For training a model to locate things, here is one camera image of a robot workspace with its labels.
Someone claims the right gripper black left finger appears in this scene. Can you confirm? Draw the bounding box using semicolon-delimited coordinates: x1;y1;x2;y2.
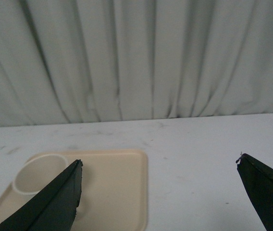
0;160;83;231

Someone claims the grey-white curtain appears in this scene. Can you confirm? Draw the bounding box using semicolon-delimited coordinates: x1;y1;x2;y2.
0;0;273;127

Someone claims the beige square plate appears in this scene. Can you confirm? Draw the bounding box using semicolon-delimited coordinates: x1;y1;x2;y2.
0;150;148;231

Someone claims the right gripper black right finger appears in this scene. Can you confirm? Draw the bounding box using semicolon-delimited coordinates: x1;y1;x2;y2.
236;154;273;231

